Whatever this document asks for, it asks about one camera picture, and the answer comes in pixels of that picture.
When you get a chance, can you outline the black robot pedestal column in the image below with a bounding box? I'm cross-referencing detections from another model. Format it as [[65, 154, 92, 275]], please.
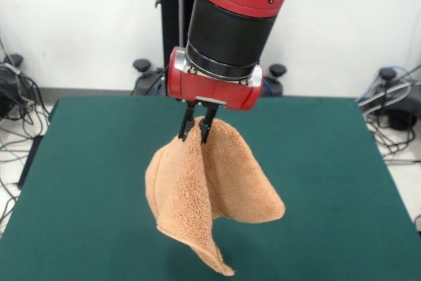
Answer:
[[153, 0, 202, 97]]

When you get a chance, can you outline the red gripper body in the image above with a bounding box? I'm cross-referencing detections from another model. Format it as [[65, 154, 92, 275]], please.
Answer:
[[166, 46, 264, 111]]

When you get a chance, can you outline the long blue cable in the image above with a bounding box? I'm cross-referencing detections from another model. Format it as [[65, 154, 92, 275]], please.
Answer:
[[357, 66, 414, 104]]

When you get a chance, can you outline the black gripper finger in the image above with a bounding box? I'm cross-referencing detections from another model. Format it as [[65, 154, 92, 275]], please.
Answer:
[[178, 100, 197, 142], [198, 105, 218, 145]]

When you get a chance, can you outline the black cable on pedestal column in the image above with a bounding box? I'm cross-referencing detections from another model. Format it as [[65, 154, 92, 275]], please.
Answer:
[[144, 45, 182, 96]]

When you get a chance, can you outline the dark green table cloth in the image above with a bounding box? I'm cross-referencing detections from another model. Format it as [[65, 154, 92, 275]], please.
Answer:
[[0, 95, 421, 281]]

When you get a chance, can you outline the short blue cable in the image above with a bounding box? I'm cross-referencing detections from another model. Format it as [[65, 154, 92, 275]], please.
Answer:
[[262, 76, 276, 96]]

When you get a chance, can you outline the orange terry towel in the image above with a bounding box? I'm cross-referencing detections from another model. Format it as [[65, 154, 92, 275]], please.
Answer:
[[144, 115, 286, 277]]

